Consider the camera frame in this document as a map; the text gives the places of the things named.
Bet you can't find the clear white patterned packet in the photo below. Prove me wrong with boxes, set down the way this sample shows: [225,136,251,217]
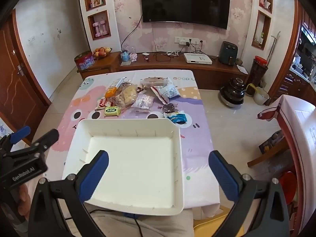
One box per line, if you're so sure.
[132,93,155,109]

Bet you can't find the white set-top box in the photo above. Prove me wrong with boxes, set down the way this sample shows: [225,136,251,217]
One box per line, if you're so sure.
[183,52,214,65]

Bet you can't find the yellow plastic stool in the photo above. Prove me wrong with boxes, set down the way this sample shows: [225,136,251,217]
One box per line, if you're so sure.
[193,211,245,237]

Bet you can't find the orange white snack packet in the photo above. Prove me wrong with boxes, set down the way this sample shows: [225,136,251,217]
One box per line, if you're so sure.
[105,77,127,99]

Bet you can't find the thin black cable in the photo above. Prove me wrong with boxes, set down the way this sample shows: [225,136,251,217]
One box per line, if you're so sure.
[133,213,144,237]

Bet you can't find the clear bag yellow puffs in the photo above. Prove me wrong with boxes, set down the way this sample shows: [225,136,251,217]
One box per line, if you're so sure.
[121,83,138,106]

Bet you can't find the red purple round tin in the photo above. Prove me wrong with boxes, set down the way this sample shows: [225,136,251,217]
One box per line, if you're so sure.
[74,51,95,71]

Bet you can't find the wooden door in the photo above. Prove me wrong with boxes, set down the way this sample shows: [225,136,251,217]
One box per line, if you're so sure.
[0,8,51,144]

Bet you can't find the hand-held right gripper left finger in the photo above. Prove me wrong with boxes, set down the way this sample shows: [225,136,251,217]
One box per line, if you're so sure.
[28,150,109,237]

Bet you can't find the white red-trimmed cloth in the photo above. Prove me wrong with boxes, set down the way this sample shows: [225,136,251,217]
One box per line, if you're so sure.
[257,94,316,232]

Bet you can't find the red plastic stool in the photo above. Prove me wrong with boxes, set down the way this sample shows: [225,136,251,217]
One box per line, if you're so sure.
[279,171,298,211]

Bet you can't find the dark red snack packet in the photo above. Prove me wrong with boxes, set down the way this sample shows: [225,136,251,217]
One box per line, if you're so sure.
[95,97,109,110]

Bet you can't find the tan label snack packet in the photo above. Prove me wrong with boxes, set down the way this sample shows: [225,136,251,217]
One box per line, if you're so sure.
[140,77,171,88]

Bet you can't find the dark brown stacked pot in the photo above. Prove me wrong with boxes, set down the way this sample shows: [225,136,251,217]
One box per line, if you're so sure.
[219,78,246,108]

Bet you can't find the person's left hand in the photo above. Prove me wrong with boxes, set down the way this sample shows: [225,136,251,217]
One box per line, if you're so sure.
[13,184,31,221]

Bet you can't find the black coiled cable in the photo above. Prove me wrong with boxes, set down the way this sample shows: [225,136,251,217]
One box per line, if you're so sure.
[154,52,173,62]

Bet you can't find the basket of fruit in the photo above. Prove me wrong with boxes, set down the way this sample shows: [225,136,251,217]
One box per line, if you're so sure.
[92,46,113,59]

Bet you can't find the white mop handle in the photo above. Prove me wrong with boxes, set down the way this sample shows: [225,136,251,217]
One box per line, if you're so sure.
[270,31,281,60]

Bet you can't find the blue snack packet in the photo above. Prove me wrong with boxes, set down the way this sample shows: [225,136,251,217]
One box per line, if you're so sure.
[164,112,193,126]

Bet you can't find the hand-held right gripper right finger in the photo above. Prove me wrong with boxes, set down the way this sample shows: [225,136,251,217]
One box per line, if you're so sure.
[209,150,290,237]

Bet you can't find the green snack packet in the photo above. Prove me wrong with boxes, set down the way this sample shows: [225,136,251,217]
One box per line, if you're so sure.
[104,106,122,116]

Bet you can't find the white plastic tray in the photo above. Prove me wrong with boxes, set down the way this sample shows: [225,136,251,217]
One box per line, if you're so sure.
[62,118,185,216]

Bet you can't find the person's beige trousers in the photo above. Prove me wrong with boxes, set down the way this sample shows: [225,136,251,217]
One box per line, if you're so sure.
[67,209,195,237]

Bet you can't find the black flat television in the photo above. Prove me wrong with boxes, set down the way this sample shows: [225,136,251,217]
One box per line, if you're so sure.
[140,0,231,29]

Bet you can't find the dark printed box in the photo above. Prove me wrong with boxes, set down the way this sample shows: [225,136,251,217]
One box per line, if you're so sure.
[259,132,284,155]

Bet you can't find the white puffy snack bag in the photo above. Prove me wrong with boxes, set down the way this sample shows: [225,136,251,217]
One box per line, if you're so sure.
[155,84,182,103]

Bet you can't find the white wall niche shelf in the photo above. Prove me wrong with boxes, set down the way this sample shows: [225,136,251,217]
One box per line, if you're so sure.
[78,0,116,41]
[251,0,274,51]

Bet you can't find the red-edged brownie packet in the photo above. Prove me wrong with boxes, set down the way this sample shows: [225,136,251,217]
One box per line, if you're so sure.
[160,102,179,114]

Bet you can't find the dark green air fryer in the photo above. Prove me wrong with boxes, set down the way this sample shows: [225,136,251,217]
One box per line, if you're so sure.
[218,41,238,67]

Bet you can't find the black television cable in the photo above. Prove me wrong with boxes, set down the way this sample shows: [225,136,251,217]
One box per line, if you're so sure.
[120,13,144,52]

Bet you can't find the wooden television cabinet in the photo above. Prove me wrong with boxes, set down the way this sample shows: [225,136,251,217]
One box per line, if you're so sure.
[76,51,249,90]

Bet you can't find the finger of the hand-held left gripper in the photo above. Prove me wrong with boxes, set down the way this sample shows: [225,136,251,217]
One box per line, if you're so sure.
[0,126,31,153]
[6,128,60,163]

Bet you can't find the white wall socket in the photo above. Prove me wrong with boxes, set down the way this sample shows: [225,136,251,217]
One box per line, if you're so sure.
[174,37,201,45]

